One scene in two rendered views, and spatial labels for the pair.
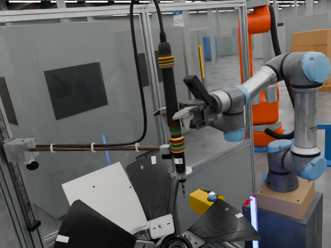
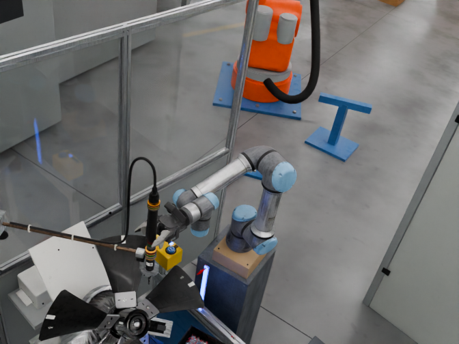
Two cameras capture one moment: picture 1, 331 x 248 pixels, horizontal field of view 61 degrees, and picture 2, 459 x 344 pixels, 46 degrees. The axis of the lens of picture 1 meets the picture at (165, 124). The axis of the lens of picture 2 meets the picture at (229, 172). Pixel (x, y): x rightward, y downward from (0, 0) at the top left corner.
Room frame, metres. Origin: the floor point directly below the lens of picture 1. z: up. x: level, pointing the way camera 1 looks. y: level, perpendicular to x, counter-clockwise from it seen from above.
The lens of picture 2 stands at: (-0.53, 0.14, 3.08)
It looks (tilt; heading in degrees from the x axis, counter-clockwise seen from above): 39 degrees down; 343
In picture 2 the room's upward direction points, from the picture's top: 10 degrees clockwise
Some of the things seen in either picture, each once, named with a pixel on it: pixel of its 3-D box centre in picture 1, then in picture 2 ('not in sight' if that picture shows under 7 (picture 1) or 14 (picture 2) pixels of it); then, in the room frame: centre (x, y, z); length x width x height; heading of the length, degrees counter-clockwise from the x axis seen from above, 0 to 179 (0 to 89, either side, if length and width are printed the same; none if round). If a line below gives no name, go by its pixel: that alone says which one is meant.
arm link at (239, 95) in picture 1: (232, 98); (203, 205); (0.96, -0.25, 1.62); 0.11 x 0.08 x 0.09; 125
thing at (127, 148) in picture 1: (92, 148); (72, 237); (0.91, 0.26, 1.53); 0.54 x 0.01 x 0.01; 70
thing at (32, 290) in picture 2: not in sight; (35, 287); (1.17, 0.46, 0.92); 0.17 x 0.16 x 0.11; 35
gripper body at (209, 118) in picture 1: (200, 110); (173, 224); (0.87, -0.12, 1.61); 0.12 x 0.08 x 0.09; 125
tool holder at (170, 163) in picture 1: (176, 160); (147, 261); (0.81, -0.02, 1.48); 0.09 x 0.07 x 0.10; 70
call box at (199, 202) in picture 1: (207, 204); (164, 251); (1.25, -0.15, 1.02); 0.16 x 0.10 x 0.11; 35
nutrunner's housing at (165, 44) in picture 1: (173, 112); (151, 233); (0.81, -0.03, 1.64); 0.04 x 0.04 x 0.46
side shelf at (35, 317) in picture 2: not in sight; (54, 291); (1.19, 0.38, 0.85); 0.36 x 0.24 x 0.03; 125
